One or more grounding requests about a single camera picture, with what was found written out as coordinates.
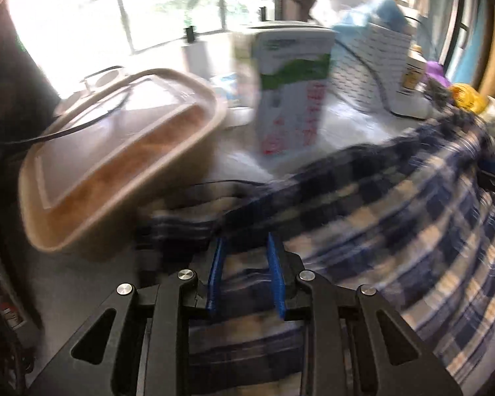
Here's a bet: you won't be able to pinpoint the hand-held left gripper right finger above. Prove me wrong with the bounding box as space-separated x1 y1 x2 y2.
266 233 465 396

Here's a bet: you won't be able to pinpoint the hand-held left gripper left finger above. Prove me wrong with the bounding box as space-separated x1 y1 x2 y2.
33 237 227 396

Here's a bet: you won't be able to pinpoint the blue plaid pants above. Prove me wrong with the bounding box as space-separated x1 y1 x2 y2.
138 107 495 396

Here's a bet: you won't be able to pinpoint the yellow plastic bag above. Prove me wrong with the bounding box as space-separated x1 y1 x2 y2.
449 82 492 113

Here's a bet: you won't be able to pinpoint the purple cloth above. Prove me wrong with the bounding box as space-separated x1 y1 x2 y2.
424 60 447 84

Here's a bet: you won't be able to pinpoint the beige lidded food container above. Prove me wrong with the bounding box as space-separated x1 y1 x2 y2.
18 68 229 260

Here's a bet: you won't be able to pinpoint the white plastic basket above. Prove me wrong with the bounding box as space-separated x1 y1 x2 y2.
330 22 413 112

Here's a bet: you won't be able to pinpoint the white green milk carton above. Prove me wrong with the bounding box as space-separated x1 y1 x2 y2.
231 25 337 157

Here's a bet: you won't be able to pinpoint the light blue cloth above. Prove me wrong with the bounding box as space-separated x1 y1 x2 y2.
334 0 409 36

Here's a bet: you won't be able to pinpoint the white charger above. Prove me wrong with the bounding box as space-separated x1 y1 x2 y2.
181 27 212 80

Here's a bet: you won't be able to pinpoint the balcony railing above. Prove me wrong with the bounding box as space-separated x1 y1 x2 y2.
72 0 275 52

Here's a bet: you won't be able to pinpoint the black cable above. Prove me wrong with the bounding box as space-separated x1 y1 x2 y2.
0 65 126 147

